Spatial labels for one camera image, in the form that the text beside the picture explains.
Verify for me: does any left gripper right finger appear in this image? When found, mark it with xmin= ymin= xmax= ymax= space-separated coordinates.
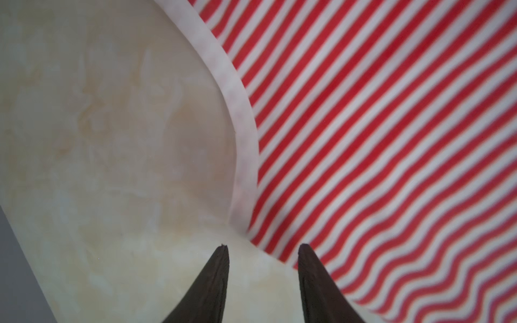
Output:
xmin=298 ymin=244 xmax=364 ymax=323

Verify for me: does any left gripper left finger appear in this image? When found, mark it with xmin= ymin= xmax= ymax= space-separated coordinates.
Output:
xmin=163 ymin=244 xmax=230 ymax=323

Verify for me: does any red white striped tank top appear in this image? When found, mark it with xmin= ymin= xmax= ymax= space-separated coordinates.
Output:
xmin=160 ymin=1 xmax=516 ymax=322

